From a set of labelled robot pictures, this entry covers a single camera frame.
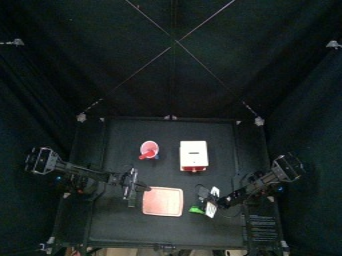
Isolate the red rectangular tray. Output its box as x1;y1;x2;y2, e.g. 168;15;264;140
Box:
141;186;184;218

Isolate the white box with red base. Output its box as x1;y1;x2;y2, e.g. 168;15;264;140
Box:
177;140;209;173

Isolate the red toy cup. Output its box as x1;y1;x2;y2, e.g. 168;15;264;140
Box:
137;140;161;161

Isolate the black panel with white text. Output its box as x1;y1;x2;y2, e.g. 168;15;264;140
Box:
244;204;283;251

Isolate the black cloth backdrop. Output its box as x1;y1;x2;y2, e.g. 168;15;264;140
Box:
0;0;342;256

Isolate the thin diagonal brace cord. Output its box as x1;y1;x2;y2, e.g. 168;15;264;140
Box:
81;0;236;114
122;0;260;118

